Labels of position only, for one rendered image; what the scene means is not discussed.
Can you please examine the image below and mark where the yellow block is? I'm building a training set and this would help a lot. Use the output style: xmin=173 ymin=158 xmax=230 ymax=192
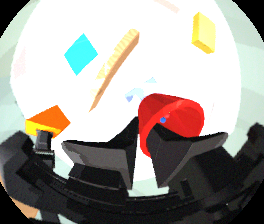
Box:
xmin=192 ymin=12 xmax=217 ymax=55

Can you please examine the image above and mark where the red cup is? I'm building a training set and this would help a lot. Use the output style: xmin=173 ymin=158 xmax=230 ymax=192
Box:
xmin=137 ymin=92 xmax=205 ymax=157

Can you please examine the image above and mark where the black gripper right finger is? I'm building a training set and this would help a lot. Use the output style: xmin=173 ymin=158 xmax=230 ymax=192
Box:
xmin=147 ymin=121 xmax=229 ymax=188

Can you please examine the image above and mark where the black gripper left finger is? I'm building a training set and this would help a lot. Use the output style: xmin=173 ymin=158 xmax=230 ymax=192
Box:
xmin=60 ymin=117 xmax=139 ymax=190

